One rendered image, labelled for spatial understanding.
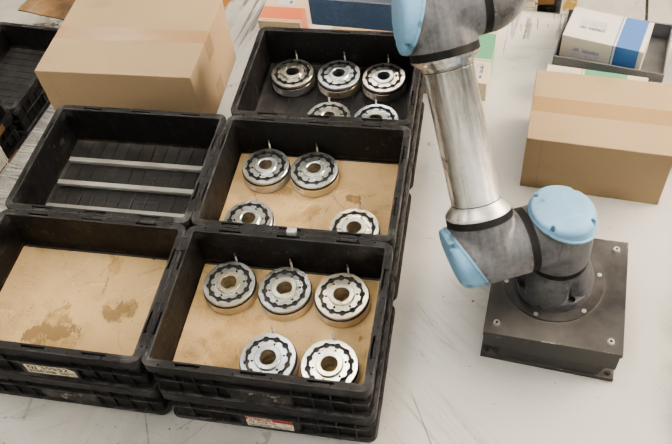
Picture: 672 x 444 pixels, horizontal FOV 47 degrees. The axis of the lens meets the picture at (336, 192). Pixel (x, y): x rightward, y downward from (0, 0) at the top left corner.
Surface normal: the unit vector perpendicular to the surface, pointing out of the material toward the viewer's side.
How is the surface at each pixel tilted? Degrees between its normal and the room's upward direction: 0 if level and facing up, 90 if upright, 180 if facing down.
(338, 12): 92
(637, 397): 0
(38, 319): 0
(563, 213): 5
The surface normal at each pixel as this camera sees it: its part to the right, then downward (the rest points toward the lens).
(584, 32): -0.09, -0.63
